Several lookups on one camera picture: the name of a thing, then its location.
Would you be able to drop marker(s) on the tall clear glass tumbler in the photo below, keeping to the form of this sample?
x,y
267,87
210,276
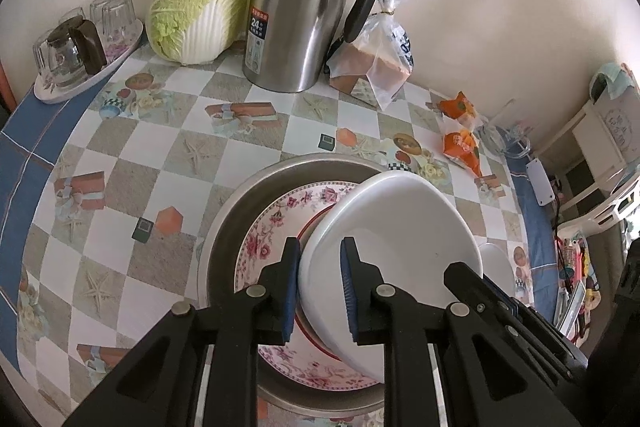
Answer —
x,y
502,117

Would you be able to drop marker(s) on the large stainless steel basin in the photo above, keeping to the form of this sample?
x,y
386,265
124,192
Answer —
x,y
225,257

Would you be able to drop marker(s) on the clear drinking glass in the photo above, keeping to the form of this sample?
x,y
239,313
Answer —
x,y
72,16
102,7
120,19
41,54

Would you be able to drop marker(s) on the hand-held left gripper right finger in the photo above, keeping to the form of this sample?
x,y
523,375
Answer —
x,y
349,287

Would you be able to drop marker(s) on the white power strip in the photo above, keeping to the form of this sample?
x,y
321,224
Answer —
x,y
540,182

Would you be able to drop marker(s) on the pink floral plate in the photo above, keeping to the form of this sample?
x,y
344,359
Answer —
x,y
270,232

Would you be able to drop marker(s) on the small white dish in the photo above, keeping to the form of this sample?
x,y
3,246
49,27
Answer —
x,y
495,267

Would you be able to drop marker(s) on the white plastic chair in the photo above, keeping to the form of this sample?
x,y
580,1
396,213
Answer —
x,y
600,132
600,217

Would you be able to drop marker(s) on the colourful packets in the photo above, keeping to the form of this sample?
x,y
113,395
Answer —
x,y
575,277

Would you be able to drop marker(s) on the white oval tray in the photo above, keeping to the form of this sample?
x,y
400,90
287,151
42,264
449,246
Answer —
x,y
117,59

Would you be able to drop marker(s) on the stainless steel thermos jug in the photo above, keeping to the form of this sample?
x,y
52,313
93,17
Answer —
x,y
300,32

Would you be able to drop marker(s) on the plain white bowl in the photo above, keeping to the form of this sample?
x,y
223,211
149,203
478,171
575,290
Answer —
x,y
400,232

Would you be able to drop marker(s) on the bagged sliced bread loaf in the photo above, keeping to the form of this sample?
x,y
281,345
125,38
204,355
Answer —
x,y
385,72

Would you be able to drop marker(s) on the teal cloth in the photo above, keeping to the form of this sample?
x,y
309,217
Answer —
x,y
617,79

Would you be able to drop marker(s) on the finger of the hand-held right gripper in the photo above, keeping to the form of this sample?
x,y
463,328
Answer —
x,y
500,302

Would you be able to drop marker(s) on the red wooden rail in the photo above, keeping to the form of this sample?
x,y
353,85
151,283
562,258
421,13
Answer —
x,y
6,87

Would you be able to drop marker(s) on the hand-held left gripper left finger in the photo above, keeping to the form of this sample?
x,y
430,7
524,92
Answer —
x,y
292,287

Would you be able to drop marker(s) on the orange snack packet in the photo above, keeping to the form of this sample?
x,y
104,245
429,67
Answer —
x,y
462,147
457,107

